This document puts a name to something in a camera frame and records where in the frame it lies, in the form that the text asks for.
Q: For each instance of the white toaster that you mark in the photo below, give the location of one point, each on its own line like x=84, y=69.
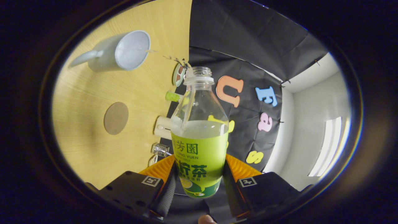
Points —
x=162, y=127

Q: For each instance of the ceiling light panel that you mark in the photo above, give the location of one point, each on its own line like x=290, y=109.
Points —
x=329, y=146

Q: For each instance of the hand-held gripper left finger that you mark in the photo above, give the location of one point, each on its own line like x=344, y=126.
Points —
x=166, y=196

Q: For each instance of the brown round coaster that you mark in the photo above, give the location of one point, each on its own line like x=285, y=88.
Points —
x=116, y=118

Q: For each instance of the small green white bottle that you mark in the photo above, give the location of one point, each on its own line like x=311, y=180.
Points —
x=172, y=96

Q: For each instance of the wooden table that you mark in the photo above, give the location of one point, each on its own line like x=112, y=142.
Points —
x=93, y=149

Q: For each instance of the brown cookie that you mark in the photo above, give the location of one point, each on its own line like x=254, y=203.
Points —
x=180, y=69
x=178, y=77

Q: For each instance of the black backdrop cloth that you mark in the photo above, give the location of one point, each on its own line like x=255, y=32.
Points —
x=248, y=37

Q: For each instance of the pale green plate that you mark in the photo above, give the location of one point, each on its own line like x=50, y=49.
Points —
x=175, y=78

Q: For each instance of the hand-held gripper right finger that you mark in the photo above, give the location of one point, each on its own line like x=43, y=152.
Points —
x=231, y=196

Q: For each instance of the green label juice bottle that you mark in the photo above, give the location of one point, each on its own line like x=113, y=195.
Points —
x=199, y=149

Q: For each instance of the white divided tray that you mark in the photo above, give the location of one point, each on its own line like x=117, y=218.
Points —
x=153, y=161

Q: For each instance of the white cup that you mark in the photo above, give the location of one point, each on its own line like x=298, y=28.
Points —
x=105, y=56

